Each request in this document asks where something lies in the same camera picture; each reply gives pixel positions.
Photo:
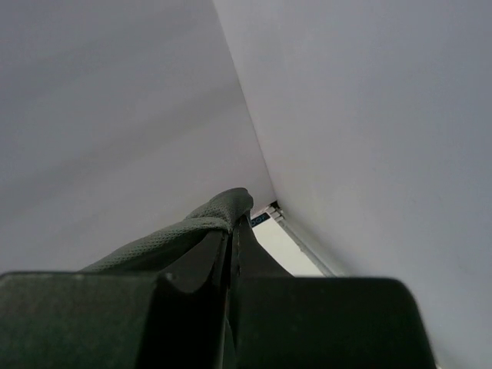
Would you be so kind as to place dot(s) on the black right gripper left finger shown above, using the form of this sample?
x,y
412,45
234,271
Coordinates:
x,y
162,319

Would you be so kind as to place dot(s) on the dark grey t-shirt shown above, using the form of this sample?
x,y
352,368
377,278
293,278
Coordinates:
x,y
163,247

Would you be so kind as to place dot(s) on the blue logo sticker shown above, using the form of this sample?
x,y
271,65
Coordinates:
x,y
259,220

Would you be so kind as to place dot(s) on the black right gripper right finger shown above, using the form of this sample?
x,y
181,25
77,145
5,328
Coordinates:
x,y
282,321

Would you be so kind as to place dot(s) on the aluminium table frame rail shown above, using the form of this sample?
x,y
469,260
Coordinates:
x,y
275,211

